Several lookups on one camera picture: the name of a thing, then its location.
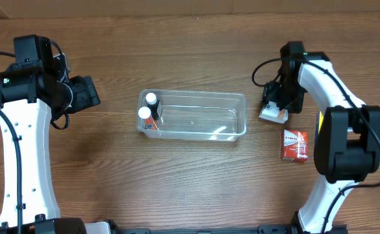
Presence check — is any white Hansaplast plaster box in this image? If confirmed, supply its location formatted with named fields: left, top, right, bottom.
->
left=259, top=101, right=288, bottom=124

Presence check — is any blue VapoDrops lozenge box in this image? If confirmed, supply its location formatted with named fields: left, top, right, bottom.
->
left=316, top=111, right=323, bottom=133

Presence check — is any red medicine box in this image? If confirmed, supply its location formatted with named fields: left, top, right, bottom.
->
left=281, top=129, right=309, bottom=162

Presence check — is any dark bottle white cap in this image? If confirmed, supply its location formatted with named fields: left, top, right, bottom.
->
left=145, top=92, right=162, bottom=120

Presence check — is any orange tube white cap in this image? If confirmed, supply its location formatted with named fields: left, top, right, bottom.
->
left=138, top=107, right=158, bottom=130

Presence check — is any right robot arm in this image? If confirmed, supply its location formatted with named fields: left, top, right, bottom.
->
left=258, top=42, right=380, bottom=233

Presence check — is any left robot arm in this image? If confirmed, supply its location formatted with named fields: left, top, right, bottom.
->
left=0, top=34, right=115, bottom=233

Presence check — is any clear plastic container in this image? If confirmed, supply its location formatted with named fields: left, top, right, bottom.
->
left=136, top=89, right=247, bottom=142

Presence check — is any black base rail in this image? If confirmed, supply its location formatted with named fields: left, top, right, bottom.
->
left=111, top=224, right=349, bottom=234

